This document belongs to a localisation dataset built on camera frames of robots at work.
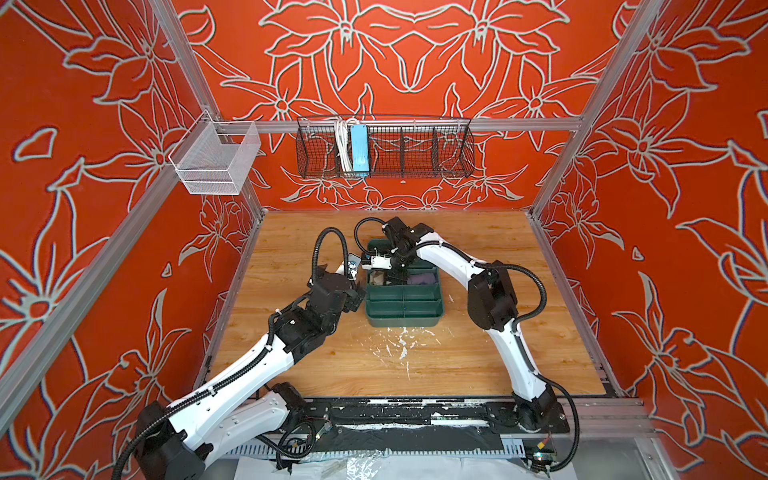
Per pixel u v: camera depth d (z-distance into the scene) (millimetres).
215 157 943
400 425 728
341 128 876
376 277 922
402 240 734
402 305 949
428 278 930
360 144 891
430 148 980
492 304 589
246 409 559
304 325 531
